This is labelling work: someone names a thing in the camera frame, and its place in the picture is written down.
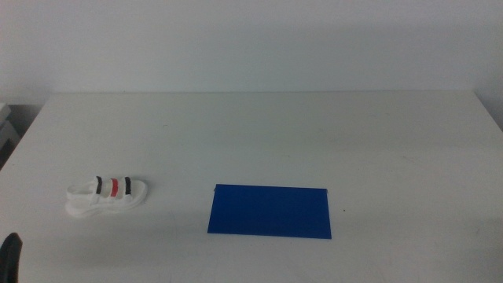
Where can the blue rectangular mat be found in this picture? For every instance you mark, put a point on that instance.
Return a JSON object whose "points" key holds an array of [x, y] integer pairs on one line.
{"points": [[271, 212]]}

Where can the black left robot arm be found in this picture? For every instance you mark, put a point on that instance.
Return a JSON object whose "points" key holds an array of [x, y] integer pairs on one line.
{"points": [[9, 259]]}

